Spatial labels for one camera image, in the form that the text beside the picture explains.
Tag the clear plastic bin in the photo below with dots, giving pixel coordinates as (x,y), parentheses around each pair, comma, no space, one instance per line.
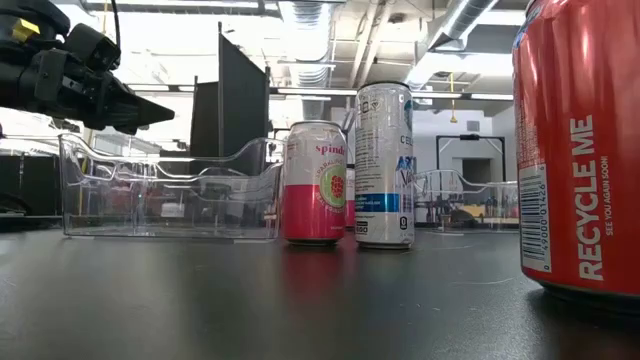
(170,225)
(480,220)

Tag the silver Celsius can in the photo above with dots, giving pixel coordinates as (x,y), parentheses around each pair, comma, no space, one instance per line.
(382,165)

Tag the red Coca-Cola can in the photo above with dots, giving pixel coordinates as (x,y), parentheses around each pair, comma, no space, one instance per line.
(575,150)

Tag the yellow tape tag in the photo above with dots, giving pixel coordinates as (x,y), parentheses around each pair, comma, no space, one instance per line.
(24,30)

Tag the black low partition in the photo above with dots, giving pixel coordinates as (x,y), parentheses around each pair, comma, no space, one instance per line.
(35,185)

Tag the long ceiling light bar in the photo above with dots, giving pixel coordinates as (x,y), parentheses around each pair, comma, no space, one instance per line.
(320,92)

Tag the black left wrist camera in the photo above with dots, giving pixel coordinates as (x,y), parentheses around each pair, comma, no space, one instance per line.
(92,47)

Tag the ribbed flexible ceiling duct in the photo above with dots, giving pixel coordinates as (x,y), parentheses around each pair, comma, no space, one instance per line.
(310,75)

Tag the black metal frame stand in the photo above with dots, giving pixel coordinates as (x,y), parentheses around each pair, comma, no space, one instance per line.
(470,136)

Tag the grey wall vent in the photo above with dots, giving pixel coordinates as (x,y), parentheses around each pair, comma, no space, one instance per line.
(472,125)

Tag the silver ceiling air duct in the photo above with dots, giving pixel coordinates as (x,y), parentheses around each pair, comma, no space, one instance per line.
(465,20)

